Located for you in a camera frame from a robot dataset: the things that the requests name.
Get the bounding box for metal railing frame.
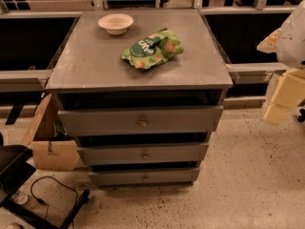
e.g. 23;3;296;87
0;0;305;111

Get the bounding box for brown cardboard box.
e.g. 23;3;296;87
21;94;79;171

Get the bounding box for green chip bag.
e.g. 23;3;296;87
122;28;184;70

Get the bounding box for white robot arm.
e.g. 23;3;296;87
256;1;305;125

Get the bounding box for white bowl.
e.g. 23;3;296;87
98;13;133;35

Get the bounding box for grey drawer cabinet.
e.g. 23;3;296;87
46;10;232;172

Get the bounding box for grey drawer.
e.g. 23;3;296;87
58;106;223;136
77;142;209;166
89;168;200;187

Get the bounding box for black cable on floor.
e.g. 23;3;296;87
30;176;80;222

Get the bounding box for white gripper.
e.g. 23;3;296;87
256;29;305;125

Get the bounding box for grey top drawer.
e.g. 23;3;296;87
58;106;223;136

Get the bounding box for grey bottom drawer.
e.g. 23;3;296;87
89;168;200;187

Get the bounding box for grey middle drawer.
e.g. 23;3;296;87
77;142;209;166

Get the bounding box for black stand base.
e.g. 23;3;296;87
0;144;91;229

